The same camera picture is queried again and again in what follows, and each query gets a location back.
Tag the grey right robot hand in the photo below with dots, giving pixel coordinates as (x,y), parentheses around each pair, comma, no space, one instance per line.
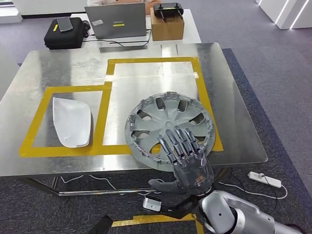
(193,174)

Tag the grey plastic wheel hubcap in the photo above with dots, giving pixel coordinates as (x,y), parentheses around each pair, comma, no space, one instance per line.
(171,113)

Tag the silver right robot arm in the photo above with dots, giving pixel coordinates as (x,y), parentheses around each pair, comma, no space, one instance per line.
(227,213)

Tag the metal top workbench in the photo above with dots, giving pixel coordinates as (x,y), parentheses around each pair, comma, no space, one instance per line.
(231,113)

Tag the yellow tape on workbench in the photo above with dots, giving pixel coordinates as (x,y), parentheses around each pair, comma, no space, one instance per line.
(102,113)

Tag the white plastic panel part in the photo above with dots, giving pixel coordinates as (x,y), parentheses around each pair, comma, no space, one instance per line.
(72,124)

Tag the yellow floor tape strip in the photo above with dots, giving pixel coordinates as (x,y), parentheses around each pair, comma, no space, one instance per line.
(151,219)

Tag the white power strip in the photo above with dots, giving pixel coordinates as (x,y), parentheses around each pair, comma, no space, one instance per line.
(265,180)

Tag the brown cardboard box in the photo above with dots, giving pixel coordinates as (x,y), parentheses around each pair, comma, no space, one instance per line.
(167,30)

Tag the black remote controller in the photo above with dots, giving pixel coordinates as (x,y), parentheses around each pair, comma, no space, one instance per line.
(168,9)

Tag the grey laptop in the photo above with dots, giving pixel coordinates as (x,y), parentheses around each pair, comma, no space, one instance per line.
(117,21)

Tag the white block with light strip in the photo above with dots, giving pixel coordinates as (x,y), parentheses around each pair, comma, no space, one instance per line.
(285,14)
(10,15)

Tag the black hard carrying case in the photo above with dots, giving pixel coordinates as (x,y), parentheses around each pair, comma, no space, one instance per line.
(63,38)

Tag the smartphone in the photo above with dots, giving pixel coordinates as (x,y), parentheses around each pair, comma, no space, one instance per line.
(65,24)

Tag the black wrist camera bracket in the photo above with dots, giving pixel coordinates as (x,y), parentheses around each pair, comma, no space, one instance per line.
(180,210)

